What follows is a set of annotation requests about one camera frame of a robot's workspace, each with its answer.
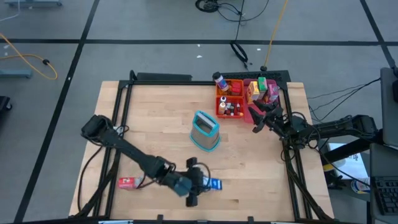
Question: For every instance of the black keyboard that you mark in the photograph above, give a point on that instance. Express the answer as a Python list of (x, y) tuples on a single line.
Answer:
[(387, 196)]

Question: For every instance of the pink plastic bin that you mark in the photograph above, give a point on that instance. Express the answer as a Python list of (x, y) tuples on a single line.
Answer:
[(248, 113)]

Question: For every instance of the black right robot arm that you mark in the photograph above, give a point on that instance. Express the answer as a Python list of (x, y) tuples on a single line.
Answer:
[(339, 126)]

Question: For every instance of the orange brown packet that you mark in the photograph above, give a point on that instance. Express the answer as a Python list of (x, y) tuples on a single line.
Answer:
[(225, 92)]

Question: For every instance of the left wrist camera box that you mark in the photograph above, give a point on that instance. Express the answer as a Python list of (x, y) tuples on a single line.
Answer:
[(182, 186)]

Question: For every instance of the red mini cereal box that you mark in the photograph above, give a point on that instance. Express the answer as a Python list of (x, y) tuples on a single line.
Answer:
[(128, 183)]

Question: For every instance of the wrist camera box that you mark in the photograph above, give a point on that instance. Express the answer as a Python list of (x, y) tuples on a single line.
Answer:
[(182, 186), (299, 124)]

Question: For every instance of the grey laptop lid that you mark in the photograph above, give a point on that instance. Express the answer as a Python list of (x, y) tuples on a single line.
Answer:
[(390, 109)]

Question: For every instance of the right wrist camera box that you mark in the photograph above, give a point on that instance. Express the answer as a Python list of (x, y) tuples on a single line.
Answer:
[(299, 124)]

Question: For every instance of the blue mini cereal box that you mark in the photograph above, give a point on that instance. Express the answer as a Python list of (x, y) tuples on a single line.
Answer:
[(216, 183)]

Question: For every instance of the green mini cereal box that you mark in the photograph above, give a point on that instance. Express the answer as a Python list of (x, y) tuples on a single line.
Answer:
[(262, 84)]

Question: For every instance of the black aluminium table frame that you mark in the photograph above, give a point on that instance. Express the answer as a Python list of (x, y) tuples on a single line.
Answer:
[(174, 83)]

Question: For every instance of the white paper sheet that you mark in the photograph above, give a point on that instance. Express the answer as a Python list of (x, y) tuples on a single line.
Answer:
[(354, 165)]

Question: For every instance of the red plastic basket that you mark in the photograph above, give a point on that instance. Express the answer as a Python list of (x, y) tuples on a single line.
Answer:
[(219, 105)]

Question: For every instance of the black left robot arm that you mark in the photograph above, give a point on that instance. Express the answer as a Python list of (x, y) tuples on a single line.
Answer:
[(130, 151)]

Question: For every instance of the steel box grater teal trim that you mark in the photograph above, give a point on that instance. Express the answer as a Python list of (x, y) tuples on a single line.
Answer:
[(205, 133)]

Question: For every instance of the red snack packet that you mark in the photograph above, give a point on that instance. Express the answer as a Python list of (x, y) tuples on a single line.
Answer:
[(236, 88)]

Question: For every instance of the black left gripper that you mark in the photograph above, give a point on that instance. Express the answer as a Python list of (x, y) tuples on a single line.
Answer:
[(196, 182)]

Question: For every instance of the orange-capped dropper bottle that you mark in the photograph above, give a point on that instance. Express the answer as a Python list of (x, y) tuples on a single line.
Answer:
[(241, 114)]

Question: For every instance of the black desk bar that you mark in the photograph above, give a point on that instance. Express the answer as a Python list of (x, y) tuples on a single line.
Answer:
[(351, 149)]

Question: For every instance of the black silver spice jar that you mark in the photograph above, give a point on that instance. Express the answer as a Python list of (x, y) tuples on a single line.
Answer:
[(223, 99)]

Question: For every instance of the grey table foot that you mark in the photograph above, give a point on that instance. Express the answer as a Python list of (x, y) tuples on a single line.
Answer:
[(15, 74), (31, 3)]

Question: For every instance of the black vented control box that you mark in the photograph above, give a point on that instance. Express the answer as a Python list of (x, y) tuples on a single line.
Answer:
[(163, 76)]

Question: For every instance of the yellow mustard bottle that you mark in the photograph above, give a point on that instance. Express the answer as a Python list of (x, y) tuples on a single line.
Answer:
[(221, 108)]

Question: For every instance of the black caster base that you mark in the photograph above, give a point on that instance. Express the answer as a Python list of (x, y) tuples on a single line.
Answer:
[(4, 104)]

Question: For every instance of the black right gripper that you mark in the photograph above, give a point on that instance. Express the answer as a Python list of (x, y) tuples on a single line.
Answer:
[(276, 119)]

